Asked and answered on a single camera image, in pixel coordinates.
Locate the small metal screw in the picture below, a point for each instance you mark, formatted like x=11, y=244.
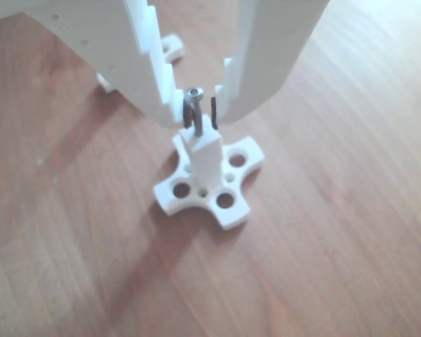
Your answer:
x=194, y=94

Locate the white cross-base post stand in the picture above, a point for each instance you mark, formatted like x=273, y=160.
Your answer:
x=173, y=47
x=208, y=165

